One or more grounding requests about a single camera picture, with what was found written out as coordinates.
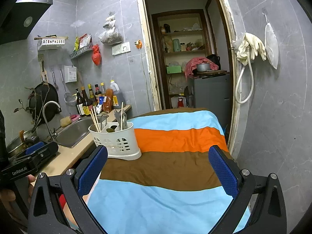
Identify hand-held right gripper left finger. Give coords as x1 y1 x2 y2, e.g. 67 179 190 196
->
27 145 109 234

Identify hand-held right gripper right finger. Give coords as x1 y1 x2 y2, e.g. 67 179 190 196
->
208 145 288 234

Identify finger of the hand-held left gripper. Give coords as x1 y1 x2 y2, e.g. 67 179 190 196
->
13 142 59 165
11 144 46 160

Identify white plastic utensil holder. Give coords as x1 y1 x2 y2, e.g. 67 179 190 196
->
88 121 142 161

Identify silver table knife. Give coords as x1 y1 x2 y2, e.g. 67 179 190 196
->
99 115 110 130

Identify silver spoon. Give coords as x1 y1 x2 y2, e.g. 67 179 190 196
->
114 111 122 130

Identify person's left hand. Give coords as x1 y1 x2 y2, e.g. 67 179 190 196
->
0 174 36 215

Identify beige kitchen counter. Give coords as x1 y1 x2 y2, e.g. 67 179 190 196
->
15 104 132 184

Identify steel cooking pot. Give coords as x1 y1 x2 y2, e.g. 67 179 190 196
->
6 130 37 158

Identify steel sink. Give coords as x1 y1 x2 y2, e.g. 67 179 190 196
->
51 118 95 149

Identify bare plant branch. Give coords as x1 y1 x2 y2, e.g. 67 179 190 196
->
13 87 50 128

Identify dark pump sauce bottle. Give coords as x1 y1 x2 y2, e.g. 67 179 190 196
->
75 88 86 116

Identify black wok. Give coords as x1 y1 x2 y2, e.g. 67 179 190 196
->
28 81 60 124

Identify yellow cap sauce bottle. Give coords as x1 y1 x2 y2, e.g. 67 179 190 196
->
87 84 97 108

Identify red seasoning packet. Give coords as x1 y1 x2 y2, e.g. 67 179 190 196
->
102 88 114 113

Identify striped blue orange brown cloth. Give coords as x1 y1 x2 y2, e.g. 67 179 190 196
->
62 107 251 234

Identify hanging metal ladle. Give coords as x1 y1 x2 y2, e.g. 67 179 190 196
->
50 68 59 90

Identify grey cabinet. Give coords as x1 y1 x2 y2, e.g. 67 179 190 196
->
192 73 231 128

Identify large vinegar jug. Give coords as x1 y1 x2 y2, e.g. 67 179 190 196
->
109 79 125 109

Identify wooden cutting board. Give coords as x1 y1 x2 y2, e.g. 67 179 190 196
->
196 70 228 76

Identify red hanging bag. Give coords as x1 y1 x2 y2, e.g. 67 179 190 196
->
91 44 102 66

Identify metal pot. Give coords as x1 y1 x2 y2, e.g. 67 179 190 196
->
196 63 211 73

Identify red cloth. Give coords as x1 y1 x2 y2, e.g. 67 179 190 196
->
184 56 219 80

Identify black bag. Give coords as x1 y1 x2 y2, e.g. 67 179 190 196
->
206 53 221 70

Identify seasoning packets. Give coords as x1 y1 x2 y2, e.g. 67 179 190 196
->
74 33 93 51

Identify cream rubber gloves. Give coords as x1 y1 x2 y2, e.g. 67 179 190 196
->
236 32 267 66

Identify hanging clear plastic bags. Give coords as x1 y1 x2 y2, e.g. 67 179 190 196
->
98 14 124 45

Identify black range hood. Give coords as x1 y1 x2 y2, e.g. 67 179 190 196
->
0 0 54 46

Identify white mesh bag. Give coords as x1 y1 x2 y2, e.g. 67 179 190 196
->
264 13 279 70

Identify wooden shelf cabinet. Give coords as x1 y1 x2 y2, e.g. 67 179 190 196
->
151 9 213 109

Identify hanging wire strainer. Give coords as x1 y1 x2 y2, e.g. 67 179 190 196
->
59 69 77 107

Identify white wall box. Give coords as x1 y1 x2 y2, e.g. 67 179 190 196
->
64 65 77 83

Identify white hose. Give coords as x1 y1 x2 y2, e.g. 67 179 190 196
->
234 52 254 104

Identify grey wall shelf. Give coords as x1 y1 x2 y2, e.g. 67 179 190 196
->
69 44 94 60

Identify white wall basket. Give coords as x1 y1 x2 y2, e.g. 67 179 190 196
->
37 37 66 51

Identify white door frame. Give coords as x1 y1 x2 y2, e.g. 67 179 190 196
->
135 0 245 157

